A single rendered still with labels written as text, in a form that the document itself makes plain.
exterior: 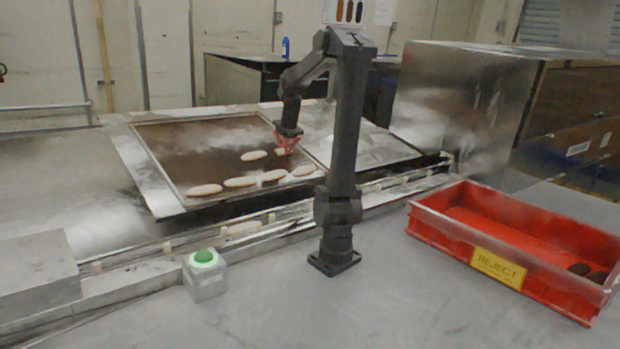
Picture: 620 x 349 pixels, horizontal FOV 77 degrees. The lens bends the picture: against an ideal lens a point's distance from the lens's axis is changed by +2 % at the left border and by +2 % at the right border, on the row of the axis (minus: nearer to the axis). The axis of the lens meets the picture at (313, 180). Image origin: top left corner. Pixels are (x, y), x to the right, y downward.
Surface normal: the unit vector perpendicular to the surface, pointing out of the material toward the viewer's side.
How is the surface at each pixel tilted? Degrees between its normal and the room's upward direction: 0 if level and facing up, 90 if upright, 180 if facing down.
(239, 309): 0
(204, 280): 90
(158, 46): 90
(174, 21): 90
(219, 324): 0
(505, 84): 90
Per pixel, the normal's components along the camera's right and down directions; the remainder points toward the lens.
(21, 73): 0.61, 0.37
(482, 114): -0.79, 0.18
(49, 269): 0.09, -0.91
